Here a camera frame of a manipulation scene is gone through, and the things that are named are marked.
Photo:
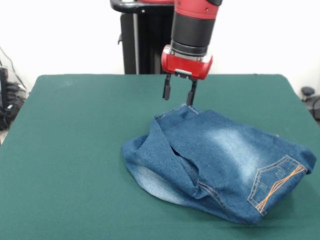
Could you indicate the blue denim jeans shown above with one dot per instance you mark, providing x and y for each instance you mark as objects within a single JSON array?
[{"x": 225, "y": 150}]

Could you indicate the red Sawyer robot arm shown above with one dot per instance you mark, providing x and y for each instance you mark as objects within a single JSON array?
[{"x": 192, "y": 27}]

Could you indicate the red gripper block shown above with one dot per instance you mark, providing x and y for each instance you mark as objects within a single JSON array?
[{"x": 185, "y": 66}]

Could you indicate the dark green table cloth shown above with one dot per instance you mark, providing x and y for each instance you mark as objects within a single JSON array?
[{"x": 75, "y": 150}]

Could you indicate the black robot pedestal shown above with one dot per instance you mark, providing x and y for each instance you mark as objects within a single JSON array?
[{"x": 130, "y": 37}]

